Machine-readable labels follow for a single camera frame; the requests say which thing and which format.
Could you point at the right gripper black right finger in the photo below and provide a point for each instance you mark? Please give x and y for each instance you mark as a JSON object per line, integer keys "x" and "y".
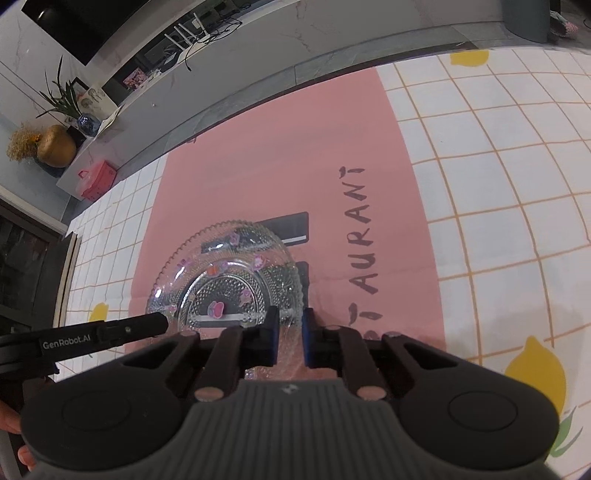
{"x": 344, "y": 350}

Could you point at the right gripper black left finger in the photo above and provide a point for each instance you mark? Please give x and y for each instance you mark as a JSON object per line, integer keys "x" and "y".
{"x": 225, "y": 359}

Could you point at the clear glass floral plate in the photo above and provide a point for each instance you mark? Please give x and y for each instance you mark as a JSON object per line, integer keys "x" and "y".
{"x": 230, "y": 274}

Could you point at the person's hand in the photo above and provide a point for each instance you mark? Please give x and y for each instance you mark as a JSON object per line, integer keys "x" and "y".
{"x": 10, "y": 422}

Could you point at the pink restaurant placemat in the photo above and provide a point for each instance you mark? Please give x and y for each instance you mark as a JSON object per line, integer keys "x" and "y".
{"x": 329, "y": 167}

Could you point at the red plastic basket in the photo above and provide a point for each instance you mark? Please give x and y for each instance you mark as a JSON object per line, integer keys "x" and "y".
{"x": 95, "y": 180}

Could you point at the golden round vase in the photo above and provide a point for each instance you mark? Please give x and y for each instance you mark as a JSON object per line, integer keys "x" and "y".
{"x": 56, "y": 147}

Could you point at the white lemon grid tablecloth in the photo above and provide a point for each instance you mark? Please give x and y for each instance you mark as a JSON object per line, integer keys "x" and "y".
{"x": 510, "y": 128}

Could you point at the dark green trash bin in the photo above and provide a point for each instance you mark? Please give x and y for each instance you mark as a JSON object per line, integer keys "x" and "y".
{"x": 526, "y": 16}

